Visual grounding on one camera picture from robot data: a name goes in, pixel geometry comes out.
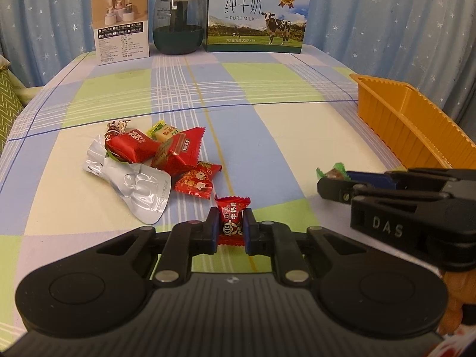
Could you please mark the brown white twisted candy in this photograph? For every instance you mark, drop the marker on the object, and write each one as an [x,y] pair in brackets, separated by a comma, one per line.
[116,128]

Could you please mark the plaid tablecloth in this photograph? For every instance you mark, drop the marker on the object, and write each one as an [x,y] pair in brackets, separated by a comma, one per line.
[270,120]

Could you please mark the red candy with gold print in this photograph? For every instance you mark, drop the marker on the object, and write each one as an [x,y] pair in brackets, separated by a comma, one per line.
[231,210]

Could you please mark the orange plastic tray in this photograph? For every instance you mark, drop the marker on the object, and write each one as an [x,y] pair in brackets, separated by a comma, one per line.
[419,133]

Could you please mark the person's right hand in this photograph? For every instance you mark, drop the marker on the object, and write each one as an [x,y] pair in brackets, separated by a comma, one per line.
[459,288]

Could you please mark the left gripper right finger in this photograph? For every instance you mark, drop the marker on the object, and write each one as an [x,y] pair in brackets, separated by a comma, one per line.
[284,247]

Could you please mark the dark green glass jar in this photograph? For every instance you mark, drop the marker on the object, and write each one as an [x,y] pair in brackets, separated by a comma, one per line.
[178,26]

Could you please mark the blue milk carton box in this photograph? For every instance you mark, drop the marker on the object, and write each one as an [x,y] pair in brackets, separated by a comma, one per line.
[255,25]

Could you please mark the silver foil pouch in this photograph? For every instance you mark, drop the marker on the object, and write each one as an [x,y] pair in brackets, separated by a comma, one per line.
[145,190]

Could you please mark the red square snack packet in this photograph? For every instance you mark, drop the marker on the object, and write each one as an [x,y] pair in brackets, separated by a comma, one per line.
[133,146]

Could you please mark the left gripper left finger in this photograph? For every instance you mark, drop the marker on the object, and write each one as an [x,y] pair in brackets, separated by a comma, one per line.
[178,247]

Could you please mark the red wrapped snack packet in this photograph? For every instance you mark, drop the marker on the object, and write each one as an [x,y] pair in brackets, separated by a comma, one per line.
[179,154]

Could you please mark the yellow green candy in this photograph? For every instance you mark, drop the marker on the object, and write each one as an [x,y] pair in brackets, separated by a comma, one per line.
[161,131]

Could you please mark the blue star curtain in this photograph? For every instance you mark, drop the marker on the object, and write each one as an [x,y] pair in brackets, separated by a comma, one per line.
[427,43]

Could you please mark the green chevron cushion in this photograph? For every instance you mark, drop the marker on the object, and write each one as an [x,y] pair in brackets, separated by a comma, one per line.
[10,103]

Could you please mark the red flat candy packet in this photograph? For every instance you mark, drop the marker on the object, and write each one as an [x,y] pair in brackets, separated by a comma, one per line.
[198,182]

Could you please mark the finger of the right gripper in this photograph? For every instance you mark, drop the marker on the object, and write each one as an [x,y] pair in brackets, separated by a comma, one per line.
[342,191]
[377,180]

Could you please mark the white product box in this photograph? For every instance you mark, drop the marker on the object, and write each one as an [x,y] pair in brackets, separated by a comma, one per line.
[120,30]

